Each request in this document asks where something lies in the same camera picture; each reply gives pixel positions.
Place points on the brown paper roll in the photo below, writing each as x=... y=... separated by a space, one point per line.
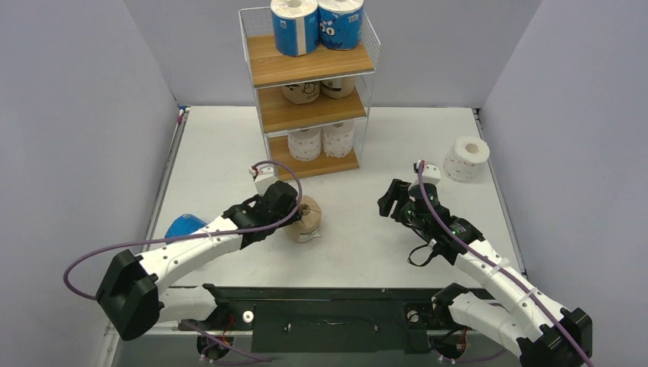
x=338 y=88

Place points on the brown cartoon printed roll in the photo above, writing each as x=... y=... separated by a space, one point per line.
x=301 y=93

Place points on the white wire wooden shelf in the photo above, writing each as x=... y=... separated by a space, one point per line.
x=314 y=109

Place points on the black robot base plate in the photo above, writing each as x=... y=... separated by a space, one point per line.
x=292 y=319

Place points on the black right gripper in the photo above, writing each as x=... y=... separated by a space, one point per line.
x=397 y=197

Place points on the white roll near right wall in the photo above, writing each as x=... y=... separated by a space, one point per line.
x=466 y=159

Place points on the blue roll edge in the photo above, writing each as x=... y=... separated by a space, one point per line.
x=185 y=224

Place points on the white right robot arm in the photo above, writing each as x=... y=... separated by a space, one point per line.
x=522 y=319

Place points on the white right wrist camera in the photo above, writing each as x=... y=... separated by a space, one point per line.
x=426 y=173

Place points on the blue white roll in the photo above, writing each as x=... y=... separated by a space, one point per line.
x=340 y=23
x=295 y=25

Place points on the white dotted roll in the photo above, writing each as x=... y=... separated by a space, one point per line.
x=306 y=144
x=338 y=139

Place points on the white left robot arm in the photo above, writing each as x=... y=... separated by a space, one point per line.
x=136 y=291

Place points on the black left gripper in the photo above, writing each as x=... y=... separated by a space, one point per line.
x=289 y=212

